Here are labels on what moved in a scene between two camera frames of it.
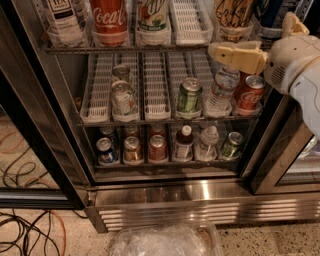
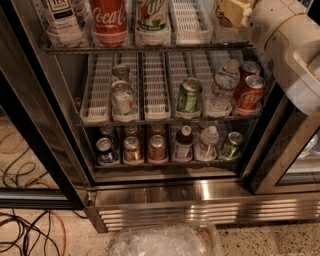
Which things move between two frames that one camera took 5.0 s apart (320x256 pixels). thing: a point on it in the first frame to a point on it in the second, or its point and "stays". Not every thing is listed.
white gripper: (290, 63) to (263, 20)
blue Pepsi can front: (106, 154) stays
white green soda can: (153, 23) stays
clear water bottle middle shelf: (225, 83) stays
